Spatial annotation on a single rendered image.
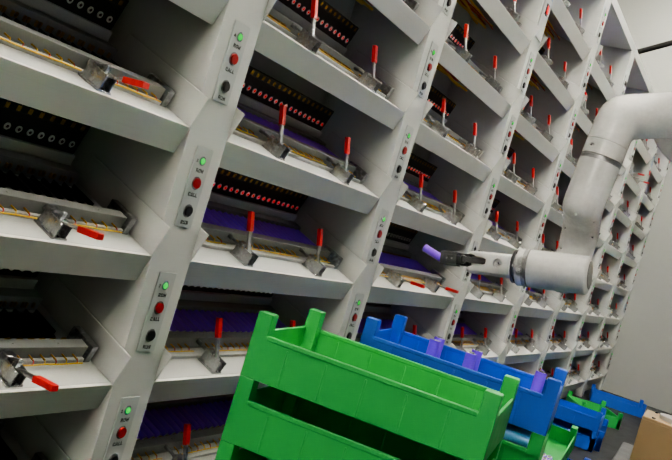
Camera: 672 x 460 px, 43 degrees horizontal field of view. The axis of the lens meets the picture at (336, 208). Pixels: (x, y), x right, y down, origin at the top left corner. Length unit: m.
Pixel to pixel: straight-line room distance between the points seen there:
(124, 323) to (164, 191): 0.20
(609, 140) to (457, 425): 1.08
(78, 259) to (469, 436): 0.54
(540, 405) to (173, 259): 0.57
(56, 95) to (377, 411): 0.53
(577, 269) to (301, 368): 0.98
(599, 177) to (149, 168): 1.02
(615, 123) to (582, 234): 0.26
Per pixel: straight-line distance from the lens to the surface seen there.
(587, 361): 5.27
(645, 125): 1.97
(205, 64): 1.27
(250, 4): 1.32
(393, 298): 2.12
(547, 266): 1.90
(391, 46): 1.93
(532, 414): 1.28
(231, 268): 1.44
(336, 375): 1.00
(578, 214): 1.91
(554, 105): 3.26
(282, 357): 1.02
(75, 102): 1.09
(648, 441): 2.02
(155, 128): 1.21
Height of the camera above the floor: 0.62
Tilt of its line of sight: level
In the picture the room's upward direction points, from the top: 17 degrees clockwise
